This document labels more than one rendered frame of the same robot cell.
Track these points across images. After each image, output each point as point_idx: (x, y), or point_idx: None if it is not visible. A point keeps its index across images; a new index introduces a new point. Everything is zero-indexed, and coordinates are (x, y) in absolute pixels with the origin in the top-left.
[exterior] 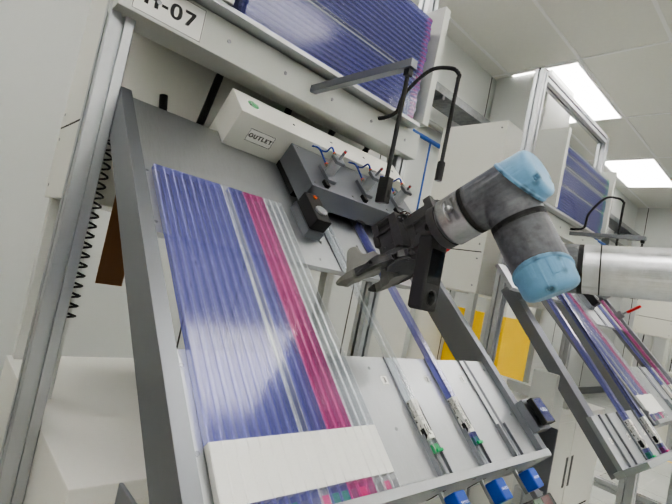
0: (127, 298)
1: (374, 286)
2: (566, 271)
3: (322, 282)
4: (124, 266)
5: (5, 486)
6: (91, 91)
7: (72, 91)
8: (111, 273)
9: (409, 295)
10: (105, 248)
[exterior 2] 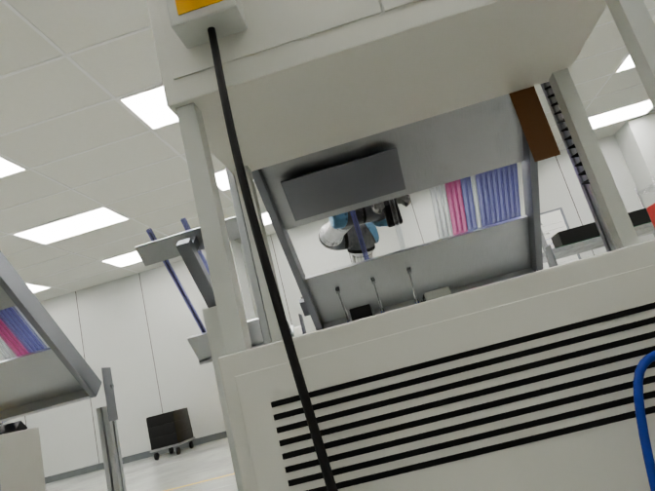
0: (538, 190)
1: (380, 209)
2: None
3: (256, 199)
4: (537, 173)
5: None
6: None
7: None
8: (543, 147)
9: (401, 216)
10: (546, 123)
